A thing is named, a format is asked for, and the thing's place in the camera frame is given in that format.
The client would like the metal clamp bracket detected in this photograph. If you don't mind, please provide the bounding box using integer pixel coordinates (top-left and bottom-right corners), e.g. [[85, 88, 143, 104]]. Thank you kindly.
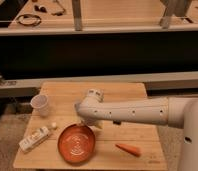
[[0, 74, 17, 86]]

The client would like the small dark tool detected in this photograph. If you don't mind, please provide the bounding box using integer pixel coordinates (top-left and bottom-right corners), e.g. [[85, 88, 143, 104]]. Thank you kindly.
[[34, 5, 47, 13]]

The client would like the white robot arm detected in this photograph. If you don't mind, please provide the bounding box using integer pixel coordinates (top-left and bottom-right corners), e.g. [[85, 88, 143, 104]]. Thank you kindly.
[[75, 89, 198, 171]]

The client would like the black phone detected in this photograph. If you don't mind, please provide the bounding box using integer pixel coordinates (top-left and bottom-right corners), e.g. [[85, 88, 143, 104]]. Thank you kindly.
[[113, 121, 121, 125]]

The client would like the orange ceramic bowl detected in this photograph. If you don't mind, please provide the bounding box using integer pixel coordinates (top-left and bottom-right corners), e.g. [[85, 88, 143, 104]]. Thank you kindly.
[[57, 124, 95, 164]]

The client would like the grey metal post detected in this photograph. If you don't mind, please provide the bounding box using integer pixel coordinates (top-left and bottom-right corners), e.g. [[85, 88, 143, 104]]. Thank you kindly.
[[159, 0, 193, 29], [72, 0, 82, 31]]

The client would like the white tube bottle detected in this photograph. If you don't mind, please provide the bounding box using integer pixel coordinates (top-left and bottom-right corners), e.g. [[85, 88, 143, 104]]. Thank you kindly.
[[19, 122, 57, 153]]

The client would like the grey metal post right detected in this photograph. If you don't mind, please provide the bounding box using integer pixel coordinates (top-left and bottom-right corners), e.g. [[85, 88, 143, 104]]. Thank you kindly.
[[159, 0, 193, 29]]

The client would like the orange carrot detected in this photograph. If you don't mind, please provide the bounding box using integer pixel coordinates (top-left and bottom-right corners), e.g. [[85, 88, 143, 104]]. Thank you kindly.
[[116, 143, 141, 157]]

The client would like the clear plastic cup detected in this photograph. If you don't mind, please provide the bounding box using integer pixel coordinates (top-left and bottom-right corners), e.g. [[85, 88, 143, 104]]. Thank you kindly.
[[30, 94, 50, 117]]

